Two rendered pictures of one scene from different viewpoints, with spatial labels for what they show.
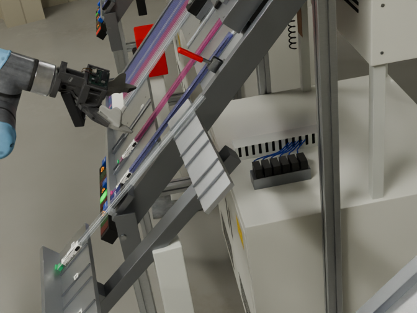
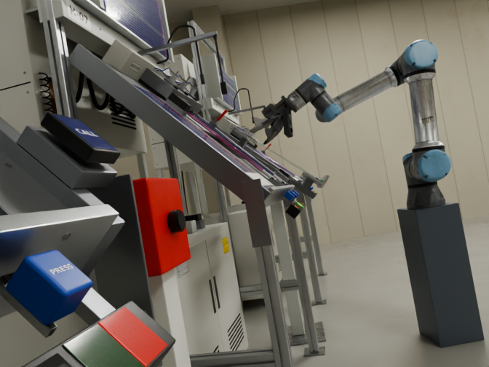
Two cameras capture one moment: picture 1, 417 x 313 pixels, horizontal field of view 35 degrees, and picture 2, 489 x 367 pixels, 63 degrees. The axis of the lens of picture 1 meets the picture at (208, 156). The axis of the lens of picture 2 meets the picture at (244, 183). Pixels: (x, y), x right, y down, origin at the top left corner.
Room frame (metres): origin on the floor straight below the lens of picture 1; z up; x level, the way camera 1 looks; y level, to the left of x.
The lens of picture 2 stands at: (2.99, 0.54, 0.72)
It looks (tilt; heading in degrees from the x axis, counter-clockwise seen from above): 2 degrees up; 196
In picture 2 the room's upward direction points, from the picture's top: 10 degrees counter-clockwise
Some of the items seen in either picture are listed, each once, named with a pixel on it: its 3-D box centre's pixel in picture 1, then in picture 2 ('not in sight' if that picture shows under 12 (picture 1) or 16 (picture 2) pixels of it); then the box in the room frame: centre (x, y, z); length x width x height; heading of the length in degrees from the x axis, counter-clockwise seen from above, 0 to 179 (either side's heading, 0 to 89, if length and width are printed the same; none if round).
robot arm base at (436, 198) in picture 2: not in sight; (423, 194); (1.18, 0.78, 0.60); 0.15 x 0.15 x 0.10
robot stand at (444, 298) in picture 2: not in sight; (438, 270); (1.18, 0.78, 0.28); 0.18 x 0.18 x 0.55; 18
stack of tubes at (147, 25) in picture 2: not in sight; (122, 11); (1.61, -0.24, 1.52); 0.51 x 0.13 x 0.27; 4
